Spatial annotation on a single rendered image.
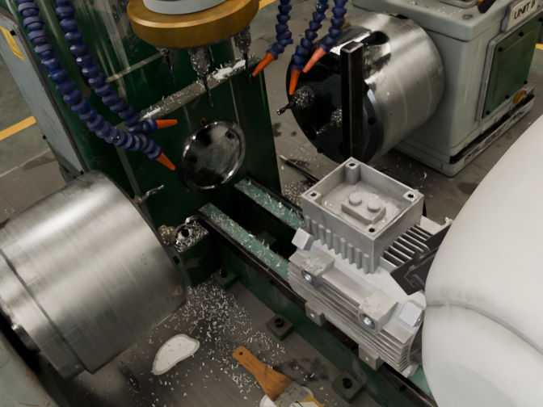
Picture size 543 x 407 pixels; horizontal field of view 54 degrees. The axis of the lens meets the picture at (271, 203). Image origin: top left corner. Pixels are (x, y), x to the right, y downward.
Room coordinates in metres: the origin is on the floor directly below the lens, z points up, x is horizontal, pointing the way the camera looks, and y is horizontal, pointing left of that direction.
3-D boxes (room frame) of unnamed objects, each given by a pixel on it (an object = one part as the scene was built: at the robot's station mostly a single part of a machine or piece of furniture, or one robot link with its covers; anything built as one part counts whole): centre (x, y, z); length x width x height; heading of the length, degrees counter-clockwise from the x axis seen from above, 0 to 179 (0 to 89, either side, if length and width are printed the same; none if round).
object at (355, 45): (0.67, -0.15, 1.12); 0.04 x 0.03 x 0.26; 35
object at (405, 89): (0.89, -0.23, 1.04); 0.41 x 0.25 x 0.25; 125
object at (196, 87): (0.82, 0.13, 0.97); 0.30 x 0.11 x 0.34; 125
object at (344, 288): (0.45, -0.14, 1.02); 0.20 x 0.19 x 0.19; 36
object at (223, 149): (0.77, 0.09, 1.02); 0.15 x 0.02 x 0.15; 125
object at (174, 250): (0.69, 0.17, 0.86); 0.07 x 0.06 x 0.12; 125
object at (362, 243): (0.48, -0.11, 1.11); 0.12 x 0.11 x 0.07; 36
